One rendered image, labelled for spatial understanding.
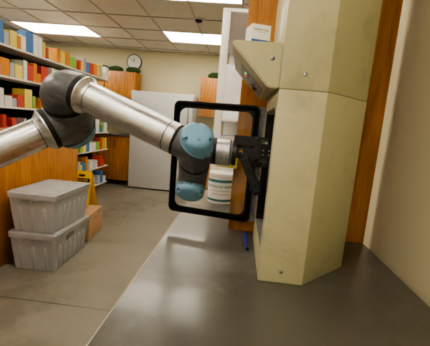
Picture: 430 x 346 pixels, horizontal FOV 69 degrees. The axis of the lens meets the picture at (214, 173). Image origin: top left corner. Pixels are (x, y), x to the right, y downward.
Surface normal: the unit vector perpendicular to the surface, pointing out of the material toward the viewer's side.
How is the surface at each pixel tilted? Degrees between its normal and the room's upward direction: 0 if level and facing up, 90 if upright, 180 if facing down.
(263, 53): 90
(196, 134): 47
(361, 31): 90
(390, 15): 90
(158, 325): 0
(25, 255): 95
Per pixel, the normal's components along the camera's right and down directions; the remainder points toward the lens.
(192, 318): 0.08, -0.98
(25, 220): -0.09, 0.24
